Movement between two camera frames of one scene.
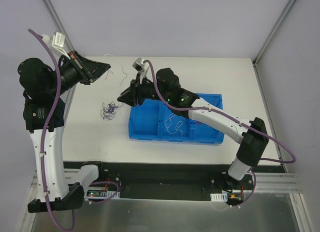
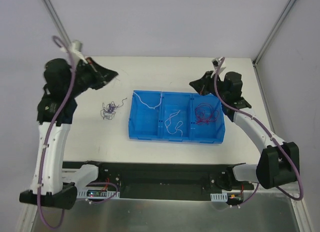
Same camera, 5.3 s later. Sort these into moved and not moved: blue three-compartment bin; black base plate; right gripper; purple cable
Moved: right gripper
Not moved: blue three-compartment bin; purple cable; black base plate
